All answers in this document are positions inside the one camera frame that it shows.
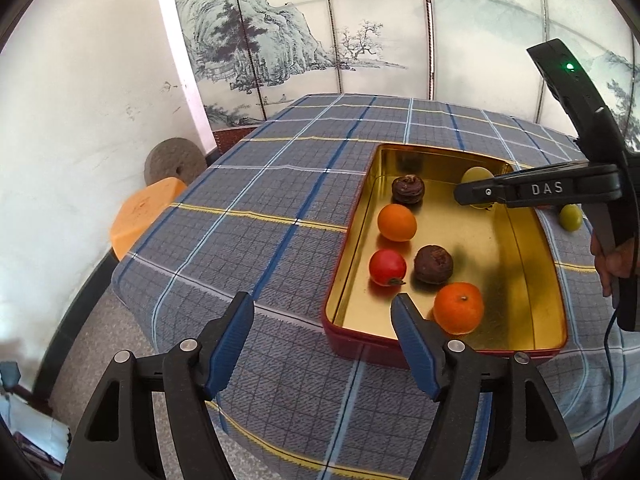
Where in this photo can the person's right hand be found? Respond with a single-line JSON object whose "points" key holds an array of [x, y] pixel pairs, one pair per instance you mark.
{"points": [[617, 262]]}

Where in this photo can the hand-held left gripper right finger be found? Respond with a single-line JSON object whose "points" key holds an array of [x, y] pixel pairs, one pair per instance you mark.
{"points": [[415, 345]]}

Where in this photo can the blue plaid tablecloth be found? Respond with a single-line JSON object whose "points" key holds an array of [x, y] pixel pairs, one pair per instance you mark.
{"points": [[280, 210]]}

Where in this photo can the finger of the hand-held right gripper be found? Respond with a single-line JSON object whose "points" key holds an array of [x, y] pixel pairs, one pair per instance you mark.
{"points": [[525, 191], [550, 169]]}

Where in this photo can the red and gold tin box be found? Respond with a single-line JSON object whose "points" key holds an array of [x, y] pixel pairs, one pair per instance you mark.
{"points": [[510, 270]]}

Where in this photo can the green round fruit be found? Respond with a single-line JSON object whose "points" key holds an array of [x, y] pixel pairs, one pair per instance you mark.
{"points": [[570, 217], [475, 175]]}

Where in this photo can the dark purple mangosteen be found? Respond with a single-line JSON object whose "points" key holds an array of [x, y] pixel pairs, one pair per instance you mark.
{"points": [[408, 189], [433, 264]]}

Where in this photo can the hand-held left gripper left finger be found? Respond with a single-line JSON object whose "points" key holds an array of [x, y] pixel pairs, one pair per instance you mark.
{"points": [[227, 345]]}

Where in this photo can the landscape painted folding screen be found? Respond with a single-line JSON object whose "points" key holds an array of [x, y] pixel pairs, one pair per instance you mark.
{"points": [[380, 10]]}

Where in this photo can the round stone wheel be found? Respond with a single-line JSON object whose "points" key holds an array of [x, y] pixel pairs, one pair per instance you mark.
{"points": [[172, 162]]}

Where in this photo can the orange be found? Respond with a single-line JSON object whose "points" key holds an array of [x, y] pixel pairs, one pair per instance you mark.
{"points": [[458, 308], [396, 222]]}

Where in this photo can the red persimmon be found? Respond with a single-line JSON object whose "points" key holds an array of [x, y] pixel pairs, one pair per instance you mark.
{"points": [[387, 267]]}

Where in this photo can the orange stool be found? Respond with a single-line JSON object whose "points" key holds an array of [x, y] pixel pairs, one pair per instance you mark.
{"points": [[145, 215]]}

